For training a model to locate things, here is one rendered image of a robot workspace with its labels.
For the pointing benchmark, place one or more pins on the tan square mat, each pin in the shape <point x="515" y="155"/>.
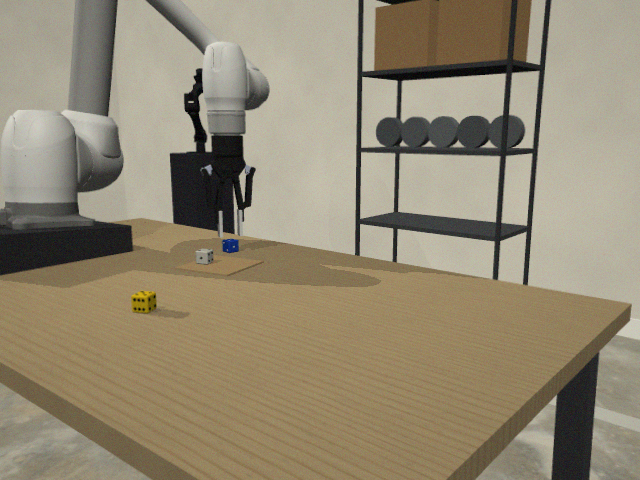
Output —
<point x="221" y="266"/>

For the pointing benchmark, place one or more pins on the white die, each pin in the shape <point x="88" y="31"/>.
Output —
<point x="204" y="256"/>

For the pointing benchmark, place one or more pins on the yellow die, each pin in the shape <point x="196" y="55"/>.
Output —
<point x="144" y="302"/>

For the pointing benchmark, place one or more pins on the blue die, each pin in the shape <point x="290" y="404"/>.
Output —
<point x="230" y="245"/>

